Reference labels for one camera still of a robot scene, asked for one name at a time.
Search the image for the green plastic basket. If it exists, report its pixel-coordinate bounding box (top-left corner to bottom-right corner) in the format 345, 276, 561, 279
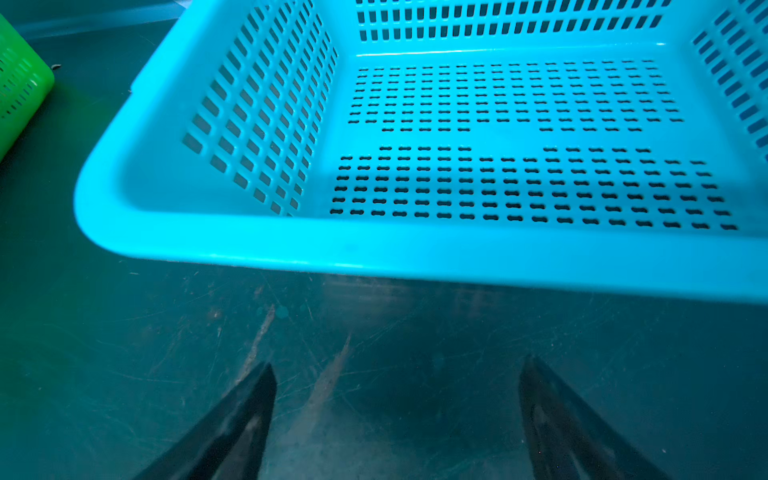
0, 17, 55, 158

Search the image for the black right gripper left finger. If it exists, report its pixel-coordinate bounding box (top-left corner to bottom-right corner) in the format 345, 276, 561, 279
137, 362, 277, 479

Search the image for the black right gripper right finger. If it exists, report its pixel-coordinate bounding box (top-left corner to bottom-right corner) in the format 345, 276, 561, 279
518, 355, 669, 479

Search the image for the teal plastic basket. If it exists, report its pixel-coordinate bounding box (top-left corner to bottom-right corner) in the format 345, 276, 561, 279
74, 1, 767, 303

